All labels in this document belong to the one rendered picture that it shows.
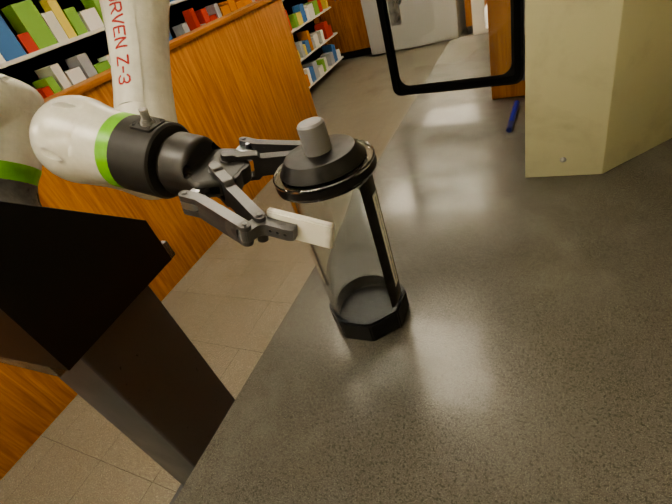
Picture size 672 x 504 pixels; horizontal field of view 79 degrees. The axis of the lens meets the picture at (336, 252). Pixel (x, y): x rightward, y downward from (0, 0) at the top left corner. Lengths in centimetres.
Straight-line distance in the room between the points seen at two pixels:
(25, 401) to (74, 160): 182
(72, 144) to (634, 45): 72
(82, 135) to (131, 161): 7
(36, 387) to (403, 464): 203
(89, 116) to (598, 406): 62
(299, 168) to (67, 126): 29
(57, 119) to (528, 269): 60
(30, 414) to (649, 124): 234
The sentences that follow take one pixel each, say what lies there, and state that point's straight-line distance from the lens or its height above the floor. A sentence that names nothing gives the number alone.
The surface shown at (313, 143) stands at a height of 119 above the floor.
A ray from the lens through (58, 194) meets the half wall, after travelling 227.
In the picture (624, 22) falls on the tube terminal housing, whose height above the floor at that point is 116.
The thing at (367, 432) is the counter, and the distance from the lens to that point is 46.
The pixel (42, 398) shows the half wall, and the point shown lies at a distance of 235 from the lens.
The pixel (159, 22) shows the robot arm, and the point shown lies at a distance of 80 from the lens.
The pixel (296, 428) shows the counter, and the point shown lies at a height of 94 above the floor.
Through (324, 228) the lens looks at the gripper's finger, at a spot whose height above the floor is 113.
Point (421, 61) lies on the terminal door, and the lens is 107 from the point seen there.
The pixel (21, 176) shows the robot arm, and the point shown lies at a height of 117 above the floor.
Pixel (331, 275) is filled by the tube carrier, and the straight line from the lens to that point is 46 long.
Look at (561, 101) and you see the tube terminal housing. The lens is 72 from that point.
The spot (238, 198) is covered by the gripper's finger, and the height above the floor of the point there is 116.
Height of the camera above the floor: 134
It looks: 36 degrees down
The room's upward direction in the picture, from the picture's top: 20 degrees counter-clockwise
